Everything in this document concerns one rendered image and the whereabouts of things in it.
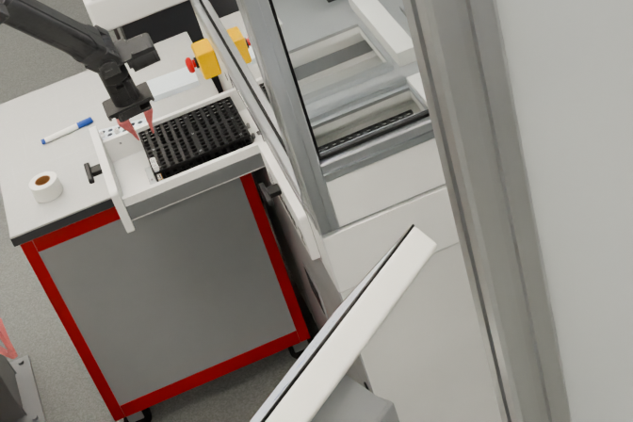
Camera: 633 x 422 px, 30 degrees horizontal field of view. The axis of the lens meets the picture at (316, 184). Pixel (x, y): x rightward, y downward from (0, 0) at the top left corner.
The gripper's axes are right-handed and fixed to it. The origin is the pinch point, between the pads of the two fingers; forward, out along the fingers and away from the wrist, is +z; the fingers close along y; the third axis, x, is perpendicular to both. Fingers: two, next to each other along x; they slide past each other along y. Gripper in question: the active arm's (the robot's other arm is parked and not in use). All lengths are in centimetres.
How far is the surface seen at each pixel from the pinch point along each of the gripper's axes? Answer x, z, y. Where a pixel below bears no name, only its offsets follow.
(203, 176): -7.6, 11.5, 7.2
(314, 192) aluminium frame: -50, -5, 23
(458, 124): -161, -91, 21
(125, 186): 6.0, 14.1, -9.2
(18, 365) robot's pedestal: 63, 93, -66
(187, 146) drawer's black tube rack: 1.3, 8.7, 6.9
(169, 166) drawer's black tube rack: -3.1, 8.3, 1.5
